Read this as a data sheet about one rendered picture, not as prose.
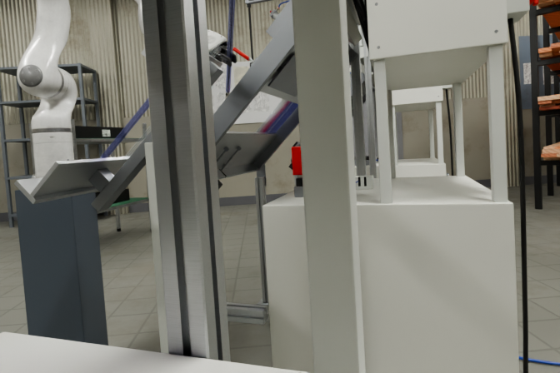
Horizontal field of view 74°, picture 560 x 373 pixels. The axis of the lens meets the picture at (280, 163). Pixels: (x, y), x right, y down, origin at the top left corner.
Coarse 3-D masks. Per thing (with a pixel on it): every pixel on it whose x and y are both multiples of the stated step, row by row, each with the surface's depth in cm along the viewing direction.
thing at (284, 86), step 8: (288, 56) 118; (288, 64) 112; (280, 72) 112; (288, 72) 117; (272, 80) 112; (280, 80) 117; (288, 80) 122; (296, 80) 128; (264, 88) 122; (272, 88) 128; (280, 88) 122; (288, 88) 128; (296, 88) 135; (280, 96) 140; (288, 96) 148; (296, 96) 155
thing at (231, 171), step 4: (248, 164) 177; (252, 164) 182; (224, 168) 153; (228, 168) 156; (232, 168) 159; (236, 168) 162; (240, 168) 166; (244, 168) 169; (248, 168) 173; (252, 168) 177; (256, 168) 180; (220, 172) 147; (224, 172) 150; (228, 172) 153; (232, 172) 156; (236, 172) 158; (240, 172) 162; (244, 172) 166; (220, 176) 144; (224, 176) 147; (228, 176) 151; (232, 176) 156
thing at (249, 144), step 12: (228, 132) 128; (240, 132) 137; (252, 132) 149; (264, 132) 163; (228, 144) 136; (240, 144) 146; (252, 144) 159; (264, 144) 173; (216, 156) 135; (228, 156) 146; (240, 156) 157; (252, 156) 172
